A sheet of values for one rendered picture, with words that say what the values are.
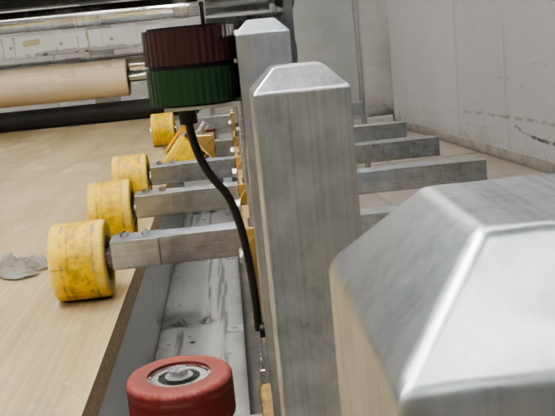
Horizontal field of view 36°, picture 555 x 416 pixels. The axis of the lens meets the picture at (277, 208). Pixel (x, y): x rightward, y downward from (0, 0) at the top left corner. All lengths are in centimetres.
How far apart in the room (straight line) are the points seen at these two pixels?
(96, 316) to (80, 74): 211
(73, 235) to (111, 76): 204
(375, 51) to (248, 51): 898
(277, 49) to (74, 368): 32
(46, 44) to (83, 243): 209
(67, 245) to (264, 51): 38
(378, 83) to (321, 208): 924
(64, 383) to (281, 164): 42
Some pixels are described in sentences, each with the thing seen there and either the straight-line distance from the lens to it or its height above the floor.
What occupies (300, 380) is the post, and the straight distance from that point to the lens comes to 33.
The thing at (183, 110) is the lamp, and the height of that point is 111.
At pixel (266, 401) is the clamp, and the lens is 68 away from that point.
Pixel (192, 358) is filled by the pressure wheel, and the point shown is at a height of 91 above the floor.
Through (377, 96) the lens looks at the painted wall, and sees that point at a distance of 955.
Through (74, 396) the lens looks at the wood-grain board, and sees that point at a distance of 67.
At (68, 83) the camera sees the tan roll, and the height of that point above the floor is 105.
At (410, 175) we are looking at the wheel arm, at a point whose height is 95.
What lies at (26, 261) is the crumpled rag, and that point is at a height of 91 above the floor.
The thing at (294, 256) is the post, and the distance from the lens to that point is 31.
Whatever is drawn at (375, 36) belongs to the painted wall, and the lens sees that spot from 952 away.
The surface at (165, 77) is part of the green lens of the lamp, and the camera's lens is 54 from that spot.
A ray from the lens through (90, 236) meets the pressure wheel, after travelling 86.
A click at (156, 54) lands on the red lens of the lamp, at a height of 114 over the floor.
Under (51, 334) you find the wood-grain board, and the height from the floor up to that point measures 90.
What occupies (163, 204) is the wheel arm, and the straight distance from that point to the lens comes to 111.
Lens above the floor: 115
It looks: 12 degrees down
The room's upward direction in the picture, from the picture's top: 6 degrees counter-clockwise
